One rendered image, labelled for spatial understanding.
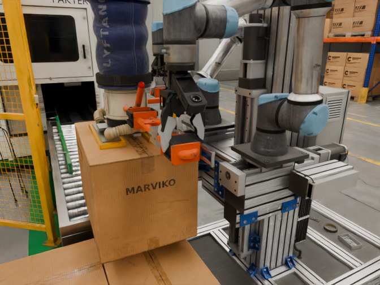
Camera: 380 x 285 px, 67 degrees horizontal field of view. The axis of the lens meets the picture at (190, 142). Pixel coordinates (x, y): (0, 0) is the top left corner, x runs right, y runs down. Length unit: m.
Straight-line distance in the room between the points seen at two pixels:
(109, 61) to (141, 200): 0.53
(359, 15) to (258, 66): 7.62
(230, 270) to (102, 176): 1.08
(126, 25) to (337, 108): 1.06
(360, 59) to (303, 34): 7.85
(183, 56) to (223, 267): 1.41
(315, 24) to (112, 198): 0.86
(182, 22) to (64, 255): 1.17
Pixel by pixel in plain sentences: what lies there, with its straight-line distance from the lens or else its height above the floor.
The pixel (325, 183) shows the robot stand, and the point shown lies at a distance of 1.23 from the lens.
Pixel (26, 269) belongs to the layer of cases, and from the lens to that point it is 1.50.
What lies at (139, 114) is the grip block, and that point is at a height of 1.22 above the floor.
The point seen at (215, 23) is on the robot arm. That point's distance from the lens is 0.72.
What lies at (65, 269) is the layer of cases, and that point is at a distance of 1.43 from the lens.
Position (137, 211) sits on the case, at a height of 0.86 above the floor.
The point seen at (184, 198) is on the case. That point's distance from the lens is 1.16.
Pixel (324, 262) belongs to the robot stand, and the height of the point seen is 0.21.
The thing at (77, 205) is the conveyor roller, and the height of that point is 0.53.
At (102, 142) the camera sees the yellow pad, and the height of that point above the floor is 1.09.
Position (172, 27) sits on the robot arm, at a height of 1.48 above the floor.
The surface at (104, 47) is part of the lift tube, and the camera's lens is 1.18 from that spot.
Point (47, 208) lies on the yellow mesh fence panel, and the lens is 2.38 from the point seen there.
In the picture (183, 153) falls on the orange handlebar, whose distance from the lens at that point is 0.67.
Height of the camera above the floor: 1.45
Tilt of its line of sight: 19 degrees down
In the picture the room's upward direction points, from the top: straight up
